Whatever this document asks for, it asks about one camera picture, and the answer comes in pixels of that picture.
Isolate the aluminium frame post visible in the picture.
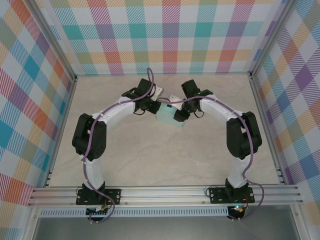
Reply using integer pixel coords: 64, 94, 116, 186
26, 0, 78, 83
249, 0, 298, 80

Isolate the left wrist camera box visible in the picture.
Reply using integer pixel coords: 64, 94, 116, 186
151, 86, 165, 102

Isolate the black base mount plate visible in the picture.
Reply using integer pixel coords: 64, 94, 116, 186
208, 187, 256, 205
75, 188, 122, 206

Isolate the aluminium side rail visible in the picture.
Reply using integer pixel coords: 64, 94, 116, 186
43, 78, 78, 188
249, 74, 286, 185

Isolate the slotted grey cable duct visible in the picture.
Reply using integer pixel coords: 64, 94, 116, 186
39, 209, 230, 218

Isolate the aluminium frame leg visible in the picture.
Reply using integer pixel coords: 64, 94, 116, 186
23, 207, 42, 240
289, 203, 310, 240

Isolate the thin aluminium wall rail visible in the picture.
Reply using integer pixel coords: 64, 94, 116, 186
74, 71, 252, 77

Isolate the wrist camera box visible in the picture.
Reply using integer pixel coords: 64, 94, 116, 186
151, 86, 165, 102
168, 94, 183, 111

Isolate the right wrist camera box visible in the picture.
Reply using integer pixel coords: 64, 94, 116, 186
168, 94, 183, 111

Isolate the small circuit board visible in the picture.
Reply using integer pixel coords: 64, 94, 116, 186
86, 204, 111, 216
229, 204, 247, 215

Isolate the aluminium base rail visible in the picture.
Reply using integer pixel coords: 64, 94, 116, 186
27, 184, 303, 207

